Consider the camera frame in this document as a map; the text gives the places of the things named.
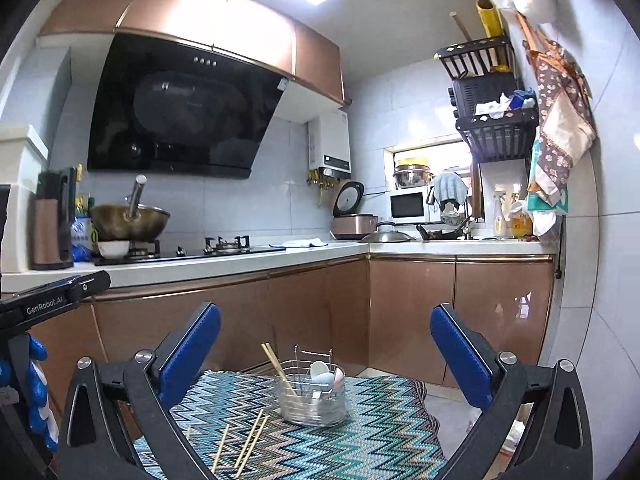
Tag white rag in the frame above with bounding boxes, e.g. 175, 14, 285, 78
474, 92, 513, 120

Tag black shelf rack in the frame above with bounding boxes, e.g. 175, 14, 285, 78
434, 35, 541, 163

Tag yellow green oil bottle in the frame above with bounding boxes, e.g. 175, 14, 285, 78
75, 165, 96, 226

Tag yellow film roll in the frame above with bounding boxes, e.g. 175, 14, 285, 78
476, 0, 508, 71

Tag clear spray bottle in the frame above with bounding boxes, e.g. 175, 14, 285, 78
492, 191, 508, 236

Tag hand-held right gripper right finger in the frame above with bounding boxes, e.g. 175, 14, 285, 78
430, 302, 593, 480

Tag teal printed bag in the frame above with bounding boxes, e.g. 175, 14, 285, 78
527, 140, 571, 213

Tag kitchen window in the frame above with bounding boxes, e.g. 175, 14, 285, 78
385, 140, 483, 221

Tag yellow pipe valves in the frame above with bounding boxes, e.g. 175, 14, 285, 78
306, 167, 336, 206

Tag steel wok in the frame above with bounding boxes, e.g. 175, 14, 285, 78
89, 175, 171, 242

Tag steel pot lid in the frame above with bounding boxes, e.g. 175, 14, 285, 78
360, 227, 416, 244

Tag orange detergent bottle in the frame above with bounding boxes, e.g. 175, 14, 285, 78
509, 195, 535, 238

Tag group of wooden chopsticks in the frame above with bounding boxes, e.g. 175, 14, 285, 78
185, 409, 271, 477

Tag copper rice cooker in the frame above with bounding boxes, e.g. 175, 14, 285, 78
330, 181, 380, 241

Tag wire utensil holder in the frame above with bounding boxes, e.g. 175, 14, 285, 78
276, 344, 349, 427

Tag light wooden chopstick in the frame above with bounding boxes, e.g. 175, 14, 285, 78
265, 342, 290, 380
261, 344, 296, 397

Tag copper lower cabinets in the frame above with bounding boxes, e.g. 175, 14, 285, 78
20, 255, 556, 411

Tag wooden stick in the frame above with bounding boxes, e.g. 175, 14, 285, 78
451, 12, 473, 43

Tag black pan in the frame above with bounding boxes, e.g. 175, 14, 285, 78
416, 220, 471, 241

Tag blue white salt bag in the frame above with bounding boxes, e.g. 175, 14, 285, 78
70, 215, 96, 262

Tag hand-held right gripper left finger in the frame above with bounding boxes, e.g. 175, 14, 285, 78
57, 301, 222, 480

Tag black gas stove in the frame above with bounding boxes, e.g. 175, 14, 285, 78
92, 235, 286, 266

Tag white microwave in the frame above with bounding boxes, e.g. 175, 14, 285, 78
389, 186, 441, 225

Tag blue grey cloth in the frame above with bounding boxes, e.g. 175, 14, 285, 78
432, 172, 469, 204

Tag white plastic bag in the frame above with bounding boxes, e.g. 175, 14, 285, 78
520, 200, 558, 238

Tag person's left hand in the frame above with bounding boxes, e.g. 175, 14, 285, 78
26, 334, 60, 454

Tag zigzag patterned cloth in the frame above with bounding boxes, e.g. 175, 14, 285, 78
132, 370, 446, 480

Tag brown floral apron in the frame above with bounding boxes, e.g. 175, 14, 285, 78
515, 12, 598, 196

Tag copper electric kettle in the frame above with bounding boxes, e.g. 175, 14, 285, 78
32, 167, 78, 271

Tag stacked steel bowls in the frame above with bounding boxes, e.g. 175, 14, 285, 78
392, 157, 433, 188

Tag white water heater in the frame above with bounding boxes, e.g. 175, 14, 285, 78
307, 110, 351, 173

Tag white kitchen countertop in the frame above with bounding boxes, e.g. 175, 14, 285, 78
0, 240, 556, 293

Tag white cloth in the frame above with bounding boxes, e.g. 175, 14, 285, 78
272, 236, 328, 249

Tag black range hood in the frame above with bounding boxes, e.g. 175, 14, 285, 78
87, 32, 291, 180

